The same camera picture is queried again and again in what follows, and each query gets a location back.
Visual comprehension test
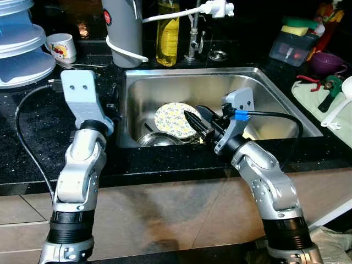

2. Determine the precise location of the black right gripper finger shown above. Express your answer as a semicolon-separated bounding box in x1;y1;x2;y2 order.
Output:
184;111;211;138
196;104;221;123

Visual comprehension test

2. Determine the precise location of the floral patterned round plate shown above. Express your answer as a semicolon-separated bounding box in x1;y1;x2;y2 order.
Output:
154;102;201;138

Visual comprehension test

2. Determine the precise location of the green black kitchen tool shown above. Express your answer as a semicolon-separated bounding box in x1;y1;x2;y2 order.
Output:
317;75;344;113

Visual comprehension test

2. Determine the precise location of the pale yellow plate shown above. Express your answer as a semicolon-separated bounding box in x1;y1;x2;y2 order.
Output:
242;128;257;141

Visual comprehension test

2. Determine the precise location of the stainless steel sink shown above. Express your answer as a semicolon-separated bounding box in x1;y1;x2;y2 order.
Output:
117;67;324;149

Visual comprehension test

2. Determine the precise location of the small steel bowl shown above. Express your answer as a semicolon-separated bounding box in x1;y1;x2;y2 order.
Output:
136;131;185;146

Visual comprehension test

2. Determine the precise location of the round metal sink strainer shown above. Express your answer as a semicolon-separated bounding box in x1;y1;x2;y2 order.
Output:
208;49;229;61

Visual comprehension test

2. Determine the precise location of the chrome faucet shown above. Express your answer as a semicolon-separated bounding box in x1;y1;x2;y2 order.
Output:
185;11;207;62

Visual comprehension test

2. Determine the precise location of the yellow oil bottle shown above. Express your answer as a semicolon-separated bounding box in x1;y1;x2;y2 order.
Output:
156;0;180;67

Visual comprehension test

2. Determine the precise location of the brown cabinet door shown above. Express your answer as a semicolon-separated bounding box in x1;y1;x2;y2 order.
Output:
22;176;226;262
192;168;352;251

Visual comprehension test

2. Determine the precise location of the light green cloth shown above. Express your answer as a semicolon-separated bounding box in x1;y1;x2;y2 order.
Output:
291;80;352;148

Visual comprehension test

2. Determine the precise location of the clear soap sponge holder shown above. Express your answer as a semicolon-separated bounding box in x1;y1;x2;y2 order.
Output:
269;30;320;68

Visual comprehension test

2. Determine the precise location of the white plastic ladle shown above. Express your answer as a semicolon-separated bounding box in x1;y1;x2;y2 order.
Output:
321;76;352;130

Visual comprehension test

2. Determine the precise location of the metal spoon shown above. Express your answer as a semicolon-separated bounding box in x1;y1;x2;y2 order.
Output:
66;62;108;69

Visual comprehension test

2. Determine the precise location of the yellow green sponge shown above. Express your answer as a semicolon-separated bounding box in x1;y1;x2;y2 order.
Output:
282;16;325;37

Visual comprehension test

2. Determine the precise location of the purple cup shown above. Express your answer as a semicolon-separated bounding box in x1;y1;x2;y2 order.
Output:
309;52;348;76

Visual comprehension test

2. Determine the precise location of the white skirting strip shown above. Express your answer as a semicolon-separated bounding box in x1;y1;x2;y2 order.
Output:
304;199;352;227

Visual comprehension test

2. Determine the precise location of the red patterned package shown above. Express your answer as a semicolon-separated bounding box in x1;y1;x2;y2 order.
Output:
313;0;346;53

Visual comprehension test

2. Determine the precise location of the white printed mug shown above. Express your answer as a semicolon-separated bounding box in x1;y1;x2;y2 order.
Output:
46;33;78;64

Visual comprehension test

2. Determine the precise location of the white tiered storage rack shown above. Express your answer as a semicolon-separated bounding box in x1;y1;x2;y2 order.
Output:
0;0;57;90

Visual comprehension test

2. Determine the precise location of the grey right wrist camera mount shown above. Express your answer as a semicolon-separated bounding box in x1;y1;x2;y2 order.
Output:
214;88;255;156

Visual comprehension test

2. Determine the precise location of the grey jug white handle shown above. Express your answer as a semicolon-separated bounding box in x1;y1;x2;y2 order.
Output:
102;0;149;68

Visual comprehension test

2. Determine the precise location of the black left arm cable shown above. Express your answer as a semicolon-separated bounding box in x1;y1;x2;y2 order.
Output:
15;79;64;205

